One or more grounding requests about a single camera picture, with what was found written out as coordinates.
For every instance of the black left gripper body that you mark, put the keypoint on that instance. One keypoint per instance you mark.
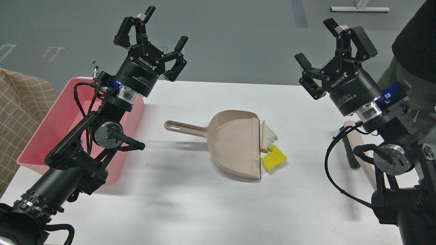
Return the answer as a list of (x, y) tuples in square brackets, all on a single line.
[(141, 68)]

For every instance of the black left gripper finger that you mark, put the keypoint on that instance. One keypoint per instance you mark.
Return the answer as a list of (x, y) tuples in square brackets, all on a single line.
[(122, 37), (178, 57)]

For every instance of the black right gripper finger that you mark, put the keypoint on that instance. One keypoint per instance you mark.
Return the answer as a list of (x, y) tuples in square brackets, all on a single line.
[(351, 43), (315, 81)]

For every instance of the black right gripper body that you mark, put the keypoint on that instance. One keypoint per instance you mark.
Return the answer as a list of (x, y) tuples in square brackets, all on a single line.
[(349, 86)]

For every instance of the beige brush black bristles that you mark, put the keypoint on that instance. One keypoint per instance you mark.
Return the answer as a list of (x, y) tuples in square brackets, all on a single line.
[(357, 158)]

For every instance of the bread slice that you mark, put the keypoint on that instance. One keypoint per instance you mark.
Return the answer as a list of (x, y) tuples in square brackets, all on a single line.
[(268, 138)]

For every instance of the yellow sponge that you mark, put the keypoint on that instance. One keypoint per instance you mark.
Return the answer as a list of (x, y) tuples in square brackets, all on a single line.
[(273, 159)]

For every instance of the beige plastic dustpan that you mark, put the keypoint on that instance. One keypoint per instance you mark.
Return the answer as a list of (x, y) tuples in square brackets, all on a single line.
[(233, 139)]

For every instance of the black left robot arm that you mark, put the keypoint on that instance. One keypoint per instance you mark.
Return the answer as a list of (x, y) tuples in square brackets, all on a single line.
[(78, 163)]

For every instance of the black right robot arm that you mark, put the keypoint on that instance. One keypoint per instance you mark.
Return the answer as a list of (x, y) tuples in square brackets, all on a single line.
[(404, 164)]

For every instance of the pink plastic bin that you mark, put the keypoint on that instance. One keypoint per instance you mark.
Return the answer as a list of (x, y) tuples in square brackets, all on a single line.
[(60, 120)]

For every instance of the seated person dark clothes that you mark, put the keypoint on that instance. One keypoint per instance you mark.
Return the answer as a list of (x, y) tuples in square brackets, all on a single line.
[(414, 61)]

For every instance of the white desk foot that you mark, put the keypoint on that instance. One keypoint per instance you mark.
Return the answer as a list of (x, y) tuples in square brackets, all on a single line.
[(360, 6)]

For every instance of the brown checkered cloth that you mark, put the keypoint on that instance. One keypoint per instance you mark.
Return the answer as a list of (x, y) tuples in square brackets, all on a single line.
[(24, 102)]

